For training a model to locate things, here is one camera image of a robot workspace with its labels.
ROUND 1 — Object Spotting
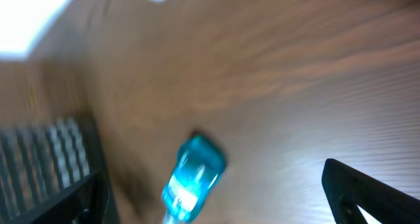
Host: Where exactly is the grey plastic lattice basket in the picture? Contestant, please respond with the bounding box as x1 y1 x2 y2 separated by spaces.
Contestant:
1 117 119 223

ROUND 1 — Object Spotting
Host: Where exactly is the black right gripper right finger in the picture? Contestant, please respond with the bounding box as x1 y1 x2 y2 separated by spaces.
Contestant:
322 158 419 223

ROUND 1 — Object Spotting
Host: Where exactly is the blue mouthwash bottle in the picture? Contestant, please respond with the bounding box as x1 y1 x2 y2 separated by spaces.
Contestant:
161 131 227 224

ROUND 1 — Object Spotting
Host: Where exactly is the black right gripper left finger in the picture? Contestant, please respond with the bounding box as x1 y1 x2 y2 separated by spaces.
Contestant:
6 172 108 224

